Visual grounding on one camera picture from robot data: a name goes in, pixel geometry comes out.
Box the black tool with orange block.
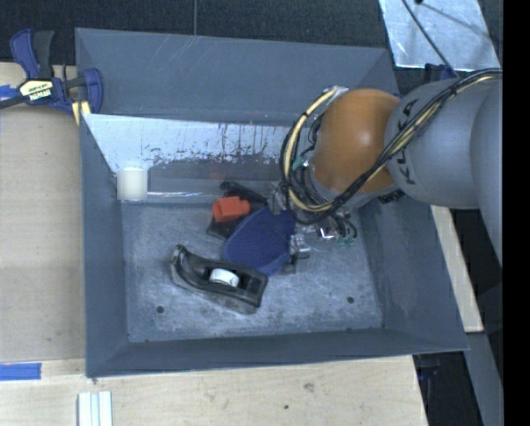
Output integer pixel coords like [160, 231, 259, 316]
[206, 180, 270, 241]

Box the pale wood board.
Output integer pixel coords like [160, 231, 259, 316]
[0, 108, 88, 364]

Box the white cup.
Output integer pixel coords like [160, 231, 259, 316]
[116, 166, 149, 201]

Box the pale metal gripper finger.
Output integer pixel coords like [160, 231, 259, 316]
[268, 184, 289, 215]
[289, 233, 312, 262]

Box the black tape dispenser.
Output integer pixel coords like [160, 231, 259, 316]
[170, 243, 270, 315]

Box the grey metal bin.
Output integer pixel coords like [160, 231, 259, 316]
[74, 27, 471, 379]

